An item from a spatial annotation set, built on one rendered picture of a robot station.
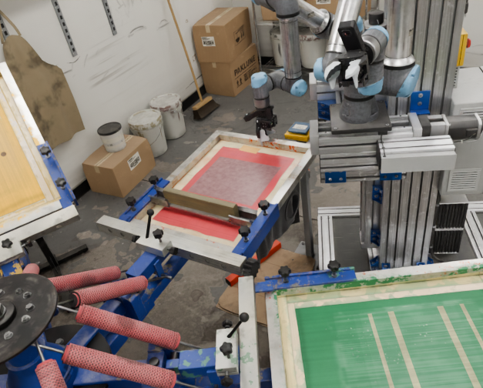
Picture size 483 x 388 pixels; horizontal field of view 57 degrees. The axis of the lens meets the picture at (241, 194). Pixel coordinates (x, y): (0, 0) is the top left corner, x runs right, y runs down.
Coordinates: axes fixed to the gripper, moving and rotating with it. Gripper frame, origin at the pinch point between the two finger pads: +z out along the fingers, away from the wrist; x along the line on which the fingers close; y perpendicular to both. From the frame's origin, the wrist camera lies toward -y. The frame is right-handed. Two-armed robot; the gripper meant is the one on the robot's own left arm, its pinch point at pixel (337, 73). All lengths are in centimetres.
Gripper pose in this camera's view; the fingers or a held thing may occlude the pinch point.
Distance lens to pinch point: 117.5
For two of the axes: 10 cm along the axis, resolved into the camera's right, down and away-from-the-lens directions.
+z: -4.9, 5.6, -6.7
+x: -8.4, -0.8, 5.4
